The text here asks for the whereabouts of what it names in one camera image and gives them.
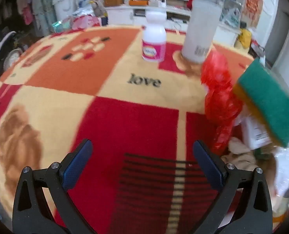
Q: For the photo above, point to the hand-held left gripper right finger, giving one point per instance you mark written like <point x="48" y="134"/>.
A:
<point x="208" y="165"/>

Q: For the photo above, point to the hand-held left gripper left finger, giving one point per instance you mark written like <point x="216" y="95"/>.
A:
<point x="77" y="165"/>

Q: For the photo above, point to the red plastic bag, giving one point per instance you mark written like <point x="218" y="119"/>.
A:
<point x="220" y="90"/>

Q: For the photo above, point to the clear plastic bag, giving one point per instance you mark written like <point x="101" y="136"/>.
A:
<point x="287" y="165"/>

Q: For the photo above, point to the green yellow sponge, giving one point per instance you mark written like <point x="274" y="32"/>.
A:
<point x="269" y="97"/>

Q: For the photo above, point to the white paper box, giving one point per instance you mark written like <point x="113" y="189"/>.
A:
<point x="254" y="131"/>

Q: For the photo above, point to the printed blanket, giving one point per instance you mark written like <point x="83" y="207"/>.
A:
<point x="110" y="90"/>

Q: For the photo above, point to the yellow bag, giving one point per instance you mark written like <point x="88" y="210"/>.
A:
<point x="244" y="37"/>

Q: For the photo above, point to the tall white cup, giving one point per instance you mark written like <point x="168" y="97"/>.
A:
<point x="200" y="29"/>

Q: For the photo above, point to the white bottle pink label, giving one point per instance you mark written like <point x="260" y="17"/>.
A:
<point x="154" y="36"/>

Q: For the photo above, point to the white TV cabinet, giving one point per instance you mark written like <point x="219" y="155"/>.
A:
<point x="120" y="14"/>

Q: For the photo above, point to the blue white plastic bag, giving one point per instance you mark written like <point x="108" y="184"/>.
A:
<point x="82" y="1"/>

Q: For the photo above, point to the hanging clothes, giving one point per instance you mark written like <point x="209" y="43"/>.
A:
<point x="39" y="4"/>

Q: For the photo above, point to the orange box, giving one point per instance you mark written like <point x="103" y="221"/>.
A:
<point x="138" y="2"/>

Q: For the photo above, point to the red knot wall decoration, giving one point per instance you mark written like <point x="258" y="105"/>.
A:
<point x="254" y="2"/>

